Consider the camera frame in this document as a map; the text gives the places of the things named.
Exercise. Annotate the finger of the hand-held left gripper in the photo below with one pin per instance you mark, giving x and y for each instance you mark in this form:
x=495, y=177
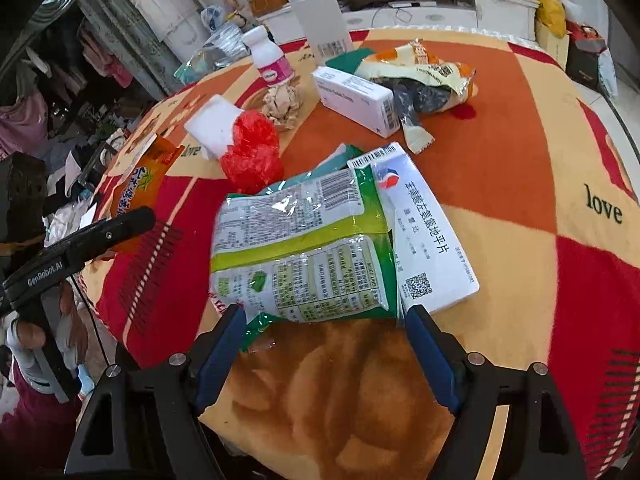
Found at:
x=120, y=227

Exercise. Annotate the person's left hand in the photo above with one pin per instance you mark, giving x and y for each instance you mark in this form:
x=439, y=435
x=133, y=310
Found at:
x=72, y=310

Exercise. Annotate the white low cabinet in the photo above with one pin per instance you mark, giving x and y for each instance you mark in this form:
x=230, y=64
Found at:
x=440, y=7

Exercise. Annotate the tall white cylinder bottle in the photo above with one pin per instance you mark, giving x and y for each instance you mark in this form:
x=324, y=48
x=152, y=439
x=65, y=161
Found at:
x=320, y=15

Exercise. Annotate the orange snack packet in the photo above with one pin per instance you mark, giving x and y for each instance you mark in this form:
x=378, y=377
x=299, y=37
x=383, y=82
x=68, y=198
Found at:
x=137, y=185

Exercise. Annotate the red plastic bag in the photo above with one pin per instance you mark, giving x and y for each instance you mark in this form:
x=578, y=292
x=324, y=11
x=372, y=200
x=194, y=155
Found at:
x=251, y=152

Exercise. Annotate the clear plastic bag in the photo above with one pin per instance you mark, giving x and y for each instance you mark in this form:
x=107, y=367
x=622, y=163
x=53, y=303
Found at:
x=217, y=35

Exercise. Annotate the yellow orange snack bag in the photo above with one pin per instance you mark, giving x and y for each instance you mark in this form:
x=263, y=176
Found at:
x=425, y=77

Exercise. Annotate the orange printed blanket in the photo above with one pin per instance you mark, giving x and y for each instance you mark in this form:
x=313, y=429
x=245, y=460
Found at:
x=500, y=185

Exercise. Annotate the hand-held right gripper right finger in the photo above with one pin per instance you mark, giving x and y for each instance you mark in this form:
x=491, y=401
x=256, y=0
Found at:
x=430, y=360

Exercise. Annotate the brown paper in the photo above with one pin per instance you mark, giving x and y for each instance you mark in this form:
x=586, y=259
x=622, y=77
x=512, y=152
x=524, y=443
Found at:
x=282, y=102

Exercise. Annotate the pink hanging clothes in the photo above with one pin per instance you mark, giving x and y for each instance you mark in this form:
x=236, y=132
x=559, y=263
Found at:
x=27, y=120

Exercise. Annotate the white carved column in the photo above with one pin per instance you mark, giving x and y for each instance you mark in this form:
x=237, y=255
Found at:
x=157, y=7

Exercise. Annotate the green snack bag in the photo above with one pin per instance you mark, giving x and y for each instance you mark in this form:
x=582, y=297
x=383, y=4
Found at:
x=300, y=255

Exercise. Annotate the white bottle pink label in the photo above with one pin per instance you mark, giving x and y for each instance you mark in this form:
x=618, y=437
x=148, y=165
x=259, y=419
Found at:
x=267, y=60

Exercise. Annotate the white foam block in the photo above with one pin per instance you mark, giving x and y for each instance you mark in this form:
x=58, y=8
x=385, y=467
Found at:
x=212, y=122

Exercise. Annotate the long white medicine box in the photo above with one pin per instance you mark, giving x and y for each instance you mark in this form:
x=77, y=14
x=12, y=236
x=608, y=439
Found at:
x=355, y=97

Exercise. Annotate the flat white medicine box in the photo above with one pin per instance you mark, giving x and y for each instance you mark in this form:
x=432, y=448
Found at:
x=430, y=240

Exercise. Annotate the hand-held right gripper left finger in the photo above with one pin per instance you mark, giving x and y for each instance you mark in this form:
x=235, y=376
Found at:
x=222, y=355

